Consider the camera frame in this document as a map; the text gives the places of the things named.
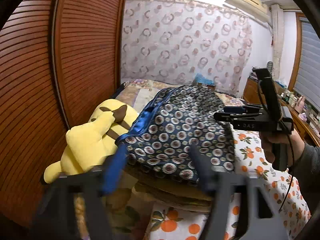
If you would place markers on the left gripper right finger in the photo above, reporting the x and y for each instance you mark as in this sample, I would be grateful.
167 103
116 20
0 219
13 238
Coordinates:
207 174

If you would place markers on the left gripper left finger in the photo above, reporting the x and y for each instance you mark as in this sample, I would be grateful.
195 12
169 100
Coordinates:
56 219

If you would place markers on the navy patterned satin garment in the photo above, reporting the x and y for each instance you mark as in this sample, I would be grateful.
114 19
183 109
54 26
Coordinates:
159 140

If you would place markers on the person's right forearm grey sleeve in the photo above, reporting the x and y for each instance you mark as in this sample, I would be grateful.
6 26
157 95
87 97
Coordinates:
306 170

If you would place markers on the phone on right gripper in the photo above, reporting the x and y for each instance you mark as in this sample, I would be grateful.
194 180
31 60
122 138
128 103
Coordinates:
267 94

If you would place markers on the pink tissue pack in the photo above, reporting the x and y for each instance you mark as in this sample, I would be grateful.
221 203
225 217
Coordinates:
303 117

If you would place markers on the grey window roller blind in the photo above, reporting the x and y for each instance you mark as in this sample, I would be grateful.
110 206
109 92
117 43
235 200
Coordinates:
305 74

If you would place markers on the folded brown patterned cloth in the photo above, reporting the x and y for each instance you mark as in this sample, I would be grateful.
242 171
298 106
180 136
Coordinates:
170 193

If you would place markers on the box with blue cloth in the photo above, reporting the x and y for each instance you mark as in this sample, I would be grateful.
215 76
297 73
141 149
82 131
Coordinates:
200 80

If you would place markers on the yellow Pikachu plush toy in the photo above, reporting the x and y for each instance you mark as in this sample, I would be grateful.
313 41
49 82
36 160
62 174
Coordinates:
89 144

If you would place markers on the orange fruit print sheet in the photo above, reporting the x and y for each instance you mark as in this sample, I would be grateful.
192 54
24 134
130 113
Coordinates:
171 223

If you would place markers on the beige side curtain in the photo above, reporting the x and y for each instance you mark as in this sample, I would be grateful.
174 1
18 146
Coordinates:
278 38

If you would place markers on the pink circle pattern curtain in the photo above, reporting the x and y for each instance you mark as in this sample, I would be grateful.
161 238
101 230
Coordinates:
172 41

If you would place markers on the floral bedspread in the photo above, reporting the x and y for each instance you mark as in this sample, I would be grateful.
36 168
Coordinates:
139 92

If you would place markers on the wall air conditioner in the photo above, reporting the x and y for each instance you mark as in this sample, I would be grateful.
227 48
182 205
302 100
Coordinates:
255 8

